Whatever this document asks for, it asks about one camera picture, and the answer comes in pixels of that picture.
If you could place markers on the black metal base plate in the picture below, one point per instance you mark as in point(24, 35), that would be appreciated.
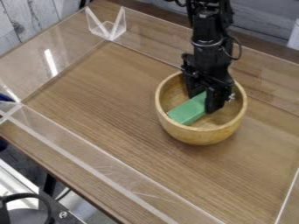
point(60, 214)

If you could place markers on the brown wooden bowl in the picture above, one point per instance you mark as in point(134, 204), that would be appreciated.
point(212, 128)

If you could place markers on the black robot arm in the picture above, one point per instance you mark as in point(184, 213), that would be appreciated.
point(210, 19)

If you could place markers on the clear acrylic barrier wall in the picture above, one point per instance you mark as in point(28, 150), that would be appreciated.
point(83, 119)

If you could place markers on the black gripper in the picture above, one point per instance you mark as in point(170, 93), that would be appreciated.
point(206, 71)

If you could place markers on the green rectangular block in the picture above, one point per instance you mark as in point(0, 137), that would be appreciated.
point(188, 112)

